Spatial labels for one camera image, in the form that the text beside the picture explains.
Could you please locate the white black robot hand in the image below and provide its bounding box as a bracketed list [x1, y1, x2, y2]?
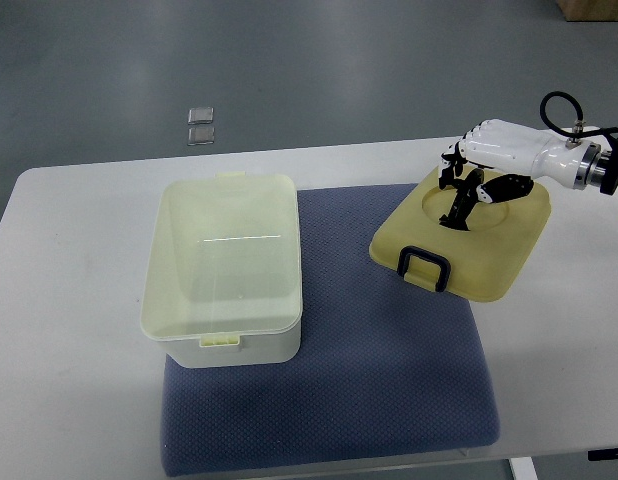
[438, 119, 604, 203]

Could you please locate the yellow box lid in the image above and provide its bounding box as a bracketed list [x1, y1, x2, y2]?
[369, 170, 551, 302]

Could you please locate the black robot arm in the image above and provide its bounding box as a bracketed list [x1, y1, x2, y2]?
[539, 91, 618, 196]

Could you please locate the cardboard box corner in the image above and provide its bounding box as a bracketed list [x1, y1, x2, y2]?
[556, 0, 618, 22]

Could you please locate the white storage box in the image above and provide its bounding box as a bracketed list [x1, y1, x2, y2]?
[140, 173, 303, 368]

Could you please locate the blue mesh cushion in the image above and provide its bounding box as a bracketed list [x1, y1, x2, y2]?
[161, 185, 500, 476]

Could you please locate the upper clear floor plate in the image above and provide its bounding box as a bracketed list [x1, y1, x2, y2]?
[188, 106, 214, 125]

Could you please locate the black table bracket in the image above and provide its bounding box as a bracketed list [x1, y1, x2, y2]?
[587, 448, 618, 462]

